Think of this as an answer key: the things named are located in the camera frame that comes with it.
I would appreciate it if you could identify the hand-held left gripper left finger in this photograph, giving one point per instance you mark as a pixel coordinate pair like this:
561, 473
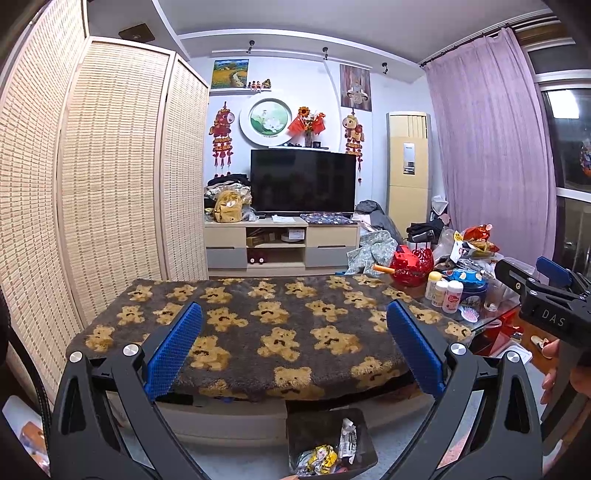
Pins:
178, 341

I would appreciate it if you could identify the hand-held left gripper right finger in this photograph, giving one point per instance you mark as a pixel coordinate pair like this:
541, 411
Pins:
413, 344

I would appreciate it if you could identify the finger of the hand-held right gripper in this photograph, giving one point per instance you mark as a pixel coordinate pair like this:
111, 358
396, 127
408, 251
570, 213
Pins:
515, 274
551, 270

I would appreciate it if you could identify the white black printed wrapper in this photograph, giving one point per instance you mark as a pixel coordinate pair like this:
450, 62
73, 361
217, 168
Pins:
348, 438

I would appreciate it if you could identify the black trash bin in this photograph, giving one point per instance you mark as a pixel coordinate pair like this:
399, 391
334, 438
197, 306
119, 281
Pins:
314, 429

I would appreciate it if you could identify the gold foil wrapper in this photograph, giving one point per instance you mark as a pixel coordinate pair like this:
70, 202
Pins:
323, 458

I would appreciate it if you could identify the person's right hand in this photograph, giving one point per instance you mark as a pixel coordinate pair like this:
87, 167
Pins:
550, 369

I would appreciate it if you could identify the clear plastic cup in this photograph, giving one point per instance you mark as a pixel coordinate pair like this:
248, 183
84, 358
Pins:
496, 295

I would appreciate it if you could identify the beige slipper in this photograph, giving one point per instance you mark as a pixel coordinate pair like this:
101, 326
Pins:
539, 342

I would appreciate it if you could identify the glass red side table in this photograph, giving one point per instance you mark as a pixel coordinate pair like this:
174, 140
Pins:
503, 325

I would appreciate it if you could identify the blue round tin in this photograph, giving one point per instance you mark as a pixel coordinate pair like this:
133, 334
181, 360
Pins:
471, 284

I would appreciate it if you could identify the red snack bags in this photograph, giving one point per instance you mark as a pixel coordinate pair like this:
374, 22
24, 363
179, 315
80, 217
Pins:
480, 237

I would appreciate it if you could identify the white cream bottle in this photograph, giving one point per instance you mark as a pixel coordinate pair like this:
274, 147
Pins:
441, 294

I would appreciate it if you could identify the pink hairbrush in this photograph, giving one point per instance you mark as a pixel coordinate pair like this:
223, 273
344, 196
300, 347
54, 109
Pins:
470, 314

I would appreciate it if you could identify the white pink label bottle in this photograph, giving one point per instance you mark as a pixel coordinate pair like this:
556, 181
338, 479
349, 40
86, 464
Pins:
452, 297

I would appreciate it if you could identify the white bottle yellow cap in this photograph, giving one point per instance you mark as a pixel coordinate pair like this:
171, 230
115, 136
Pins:
433, 285

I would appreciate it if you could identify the red basket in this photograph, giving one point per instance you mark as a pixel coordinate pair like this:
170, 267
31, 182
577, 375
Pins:
413, 267

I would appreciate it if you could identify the orange tube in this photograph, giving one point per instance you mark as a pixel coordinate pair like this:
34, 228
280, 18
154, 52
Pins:
383, 268

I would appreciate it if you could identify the beige low table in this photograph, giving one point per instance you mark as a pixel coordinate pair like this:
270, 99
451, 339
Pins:
231, 420

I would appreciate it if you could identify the floral green cloth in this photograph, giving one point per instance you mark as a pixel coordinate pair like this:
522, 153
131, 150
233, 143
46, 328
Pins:
374, 251

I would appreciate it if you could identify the beige grey television cabinet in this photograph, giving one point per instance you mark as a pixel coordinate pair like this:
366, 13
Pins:
226, 237

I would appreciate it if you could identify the purple curtain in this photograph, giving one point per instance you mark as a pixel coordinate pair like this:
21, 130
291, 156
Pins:
489, 161

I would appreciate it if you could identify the bear-print brown blanket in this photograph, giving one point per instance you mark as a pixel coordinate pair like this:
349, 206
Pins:
295, 318

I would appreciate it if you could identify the grey clothes pile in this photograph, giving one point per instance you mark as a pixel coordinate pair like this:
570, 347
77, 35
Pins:
371, 217

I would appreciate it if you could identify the beige standing air conditioner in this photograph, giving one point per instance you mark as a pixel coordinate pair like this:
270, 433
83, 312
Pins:
408, 184

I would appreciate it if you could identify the yellow backpack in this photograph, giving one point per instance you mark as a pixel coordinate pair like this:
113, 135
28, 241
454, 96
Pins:
228, 207

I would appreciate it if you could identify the patterned dark cloth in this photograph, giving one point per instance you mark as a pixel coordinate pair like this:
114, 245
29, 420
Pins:
328, 218

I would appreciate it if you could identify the bamboo folding screen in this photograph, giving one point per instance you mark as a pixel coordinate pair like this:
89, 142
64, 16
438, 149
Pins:
115, 184

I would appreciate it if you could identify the white plastic bag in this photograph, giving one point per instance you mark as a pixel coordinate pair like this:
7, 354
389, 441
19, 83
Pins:
23, 434

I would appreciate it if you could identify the black flat television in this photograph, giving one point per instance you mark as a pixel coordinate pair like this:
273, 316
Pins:
302, 180

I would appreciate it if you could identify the black curtain rod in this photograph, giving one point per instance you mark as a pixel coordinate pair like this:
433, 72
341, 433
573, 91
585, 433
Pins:
461, 46

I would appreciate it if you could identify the vase with artificial flowers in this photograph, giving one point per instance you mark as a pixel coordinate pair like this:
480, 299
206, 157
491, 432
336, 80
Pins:
308, 122

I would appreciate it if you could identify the framed portrait poster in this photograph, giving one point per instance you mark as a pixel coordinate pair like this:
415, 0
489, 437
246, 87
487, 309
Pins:
355, 87

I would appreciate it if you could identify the row of small figurines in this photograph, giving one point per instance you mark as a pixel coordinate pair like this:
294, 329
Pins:
257, 84

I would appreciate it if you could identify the landscape painting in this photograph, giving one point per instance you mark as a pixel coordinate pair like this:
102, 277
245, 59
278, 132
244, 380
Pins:
230, 74

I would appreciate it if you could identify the window with dark frame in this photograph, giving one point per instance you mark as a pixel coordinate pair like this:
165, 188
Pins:
570, 138

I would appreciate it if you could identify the round lotus wall picture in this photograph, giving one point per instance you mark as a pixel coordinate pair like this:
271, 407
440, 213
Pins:
268, 121

